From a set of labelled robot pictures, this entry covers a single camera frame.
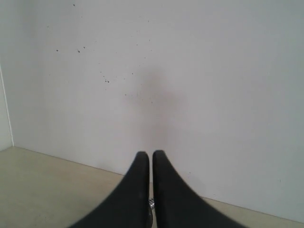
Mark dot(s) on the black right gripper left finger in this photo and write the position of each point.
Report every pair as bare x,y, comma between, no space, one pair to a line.
127,205

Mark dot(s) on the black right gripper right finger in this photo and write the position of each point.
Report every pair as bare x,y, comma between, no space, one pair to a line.
177,205

